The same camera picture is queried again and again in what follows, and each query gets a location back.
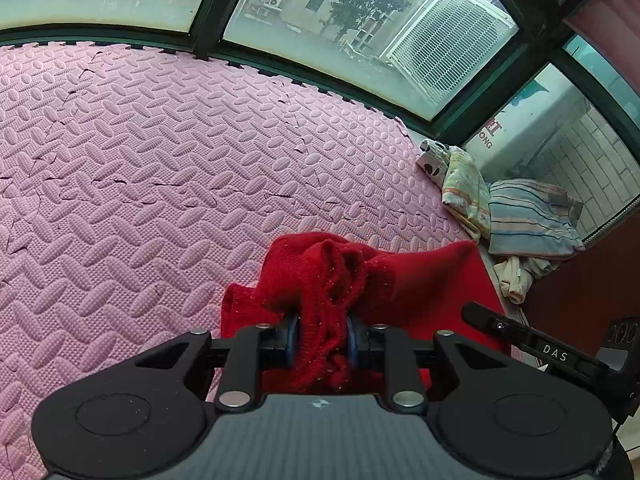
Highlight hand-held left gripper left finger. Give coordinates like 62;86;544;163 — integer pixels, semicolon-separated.
135;310;303;409

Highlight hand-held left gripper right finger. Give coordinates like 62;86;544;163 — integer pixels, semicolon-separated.
345;312;506;409

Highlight red pants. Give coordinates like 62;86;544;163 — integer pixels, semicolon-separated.
220;232;516;396

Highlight brown wooden cabinet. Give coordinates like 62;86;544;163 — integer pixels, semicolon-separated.
520;210;640;356

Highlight beige crumpled garment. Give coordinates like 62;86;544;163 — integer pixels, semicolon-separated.
492;255;558;305

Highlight striped folded cloth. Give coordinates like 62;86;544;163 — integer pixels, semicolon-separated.
487;178;586;261

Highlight pastel floral folded cloth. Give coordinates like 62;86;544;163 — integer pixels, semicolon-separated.
440;146;493;243

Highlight white black-printed cloth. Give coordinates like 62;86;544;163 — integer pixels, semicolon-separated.
417;139;451;186

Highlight pink foam floor mat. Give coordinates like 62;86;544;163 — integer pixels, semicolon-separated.
0;42;531;480

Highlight white metal grille cage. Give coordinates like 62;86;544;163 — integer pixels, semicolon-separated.
380;0;518;103

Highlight pink curtain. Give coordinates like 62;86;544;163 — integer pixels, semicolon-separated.
562;0;640;43

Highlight dark green window frame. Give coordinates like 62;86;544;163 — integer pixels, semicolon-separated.
0;0;640;241

